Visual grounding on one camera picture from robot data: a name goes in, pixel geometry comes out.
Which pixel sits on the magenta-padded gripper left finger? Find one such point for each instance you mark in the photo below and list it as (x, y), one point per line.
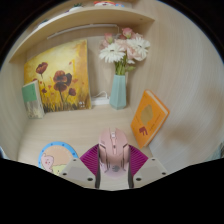
(78, 171)

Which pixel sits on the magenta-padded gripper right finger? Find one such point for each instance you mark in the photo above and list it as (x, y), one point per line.
(148, 170)

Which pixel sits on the pink computer mouse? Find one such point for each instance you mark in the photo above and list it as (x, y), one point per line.
(114, 151)

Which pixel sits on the round blue-rimmed cartoon mouse pad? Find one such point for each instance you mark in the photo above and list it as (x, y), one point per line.
(55, 156)

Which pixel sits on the orange book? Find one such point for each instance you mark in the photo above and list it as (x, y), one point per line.
(148, 120)

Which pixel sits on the white power strip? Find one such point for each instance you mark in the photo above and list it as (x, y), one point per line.
(100, 100)

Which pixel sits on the teal faceted vase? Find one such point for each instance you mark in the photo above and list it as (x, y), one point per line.
(118, 93)

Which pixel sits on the green and beige book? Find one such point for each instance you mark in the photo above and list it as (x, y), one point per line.
(32, 100)

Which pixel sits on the yellow poppy flower painting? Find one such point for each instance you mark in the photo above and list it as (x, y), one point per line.
(60, 76)

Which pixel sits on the pink and white flower bouquet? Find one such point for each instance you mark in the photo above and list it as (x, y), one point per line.
(125, 48)

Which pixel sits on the white light bar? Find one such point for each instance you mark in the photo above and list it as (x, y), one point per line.
(83, 30)

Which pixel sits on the light wooden shelf board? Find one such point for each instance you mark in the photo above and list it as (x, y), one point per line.
(83, 18)

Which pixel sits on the small potted plant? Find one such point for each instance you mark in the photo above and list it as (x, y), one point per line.
(76, 6)

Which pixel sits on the orange and white toy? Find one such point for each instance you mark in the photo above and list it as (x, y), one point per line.
(105, 3)

